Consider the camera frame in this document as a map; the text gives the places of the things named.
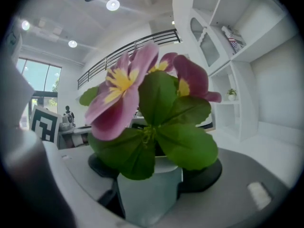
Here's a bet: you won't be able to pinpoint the small plant in white pot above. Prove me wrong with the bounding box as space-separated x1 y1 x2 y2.
226 88 238 102

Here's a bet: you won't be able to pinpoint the pink flowers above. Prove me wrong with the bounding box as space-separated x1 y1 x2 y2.
79 41 223 228

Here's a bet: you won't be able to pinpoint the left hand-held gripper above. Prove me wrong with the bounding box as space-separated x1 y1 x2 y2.
28 104 63 144

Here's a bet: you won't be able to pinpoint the white shelf unit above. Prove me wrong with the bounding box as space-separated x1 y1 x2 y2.
187 0 304 143

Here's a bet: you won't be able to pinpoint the large glass window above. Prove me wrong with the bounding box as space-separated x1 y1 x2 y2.
16 57 63 129

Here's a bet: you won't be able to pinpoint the flag print book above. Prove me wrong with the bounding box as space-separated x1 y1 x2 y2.
221 25 247 55

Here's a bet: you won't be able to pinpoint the black metal railing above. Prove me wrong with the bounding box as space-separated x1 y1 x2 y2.
77 28 183 90

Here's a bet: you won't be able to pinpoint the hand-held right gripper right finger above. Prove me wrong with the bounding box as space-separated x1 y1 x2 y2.
152 148 295 228

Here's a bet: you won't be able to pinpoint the cluttered white table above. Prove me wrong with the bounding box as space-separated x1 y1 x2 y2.
57 122 93 150

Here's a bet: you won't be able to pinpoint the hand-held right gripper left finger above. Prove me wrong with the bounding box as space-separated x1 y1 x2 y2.
42 141 133 228

